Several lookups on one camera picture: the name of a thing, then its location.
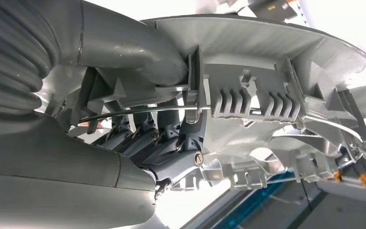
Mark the blue workbench panel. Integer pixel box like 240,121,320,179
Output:
213,172,295,229

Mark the grey workbench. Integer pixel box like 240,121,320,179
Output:
183,172,366,229

